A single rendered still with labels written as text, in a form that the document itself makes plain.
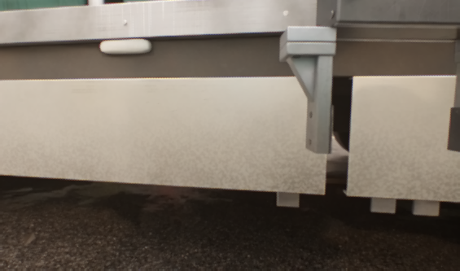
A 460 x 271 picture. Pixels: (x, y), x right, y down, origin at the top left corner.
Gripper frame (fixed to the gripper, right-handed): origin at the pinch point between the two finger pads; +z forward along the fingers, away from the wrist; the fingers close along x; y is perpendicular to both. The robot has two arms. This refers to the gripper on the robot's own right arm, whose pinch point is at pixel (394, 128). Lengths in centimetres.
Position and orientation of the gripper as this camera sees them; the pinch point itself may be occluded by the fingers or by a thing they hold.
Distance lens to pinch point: 25.2
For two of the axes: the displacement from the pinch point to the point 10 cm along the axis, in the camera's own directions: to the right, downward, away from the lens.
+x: 10.0, 0.1, -0.1
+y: -0.1, 0.9, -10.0
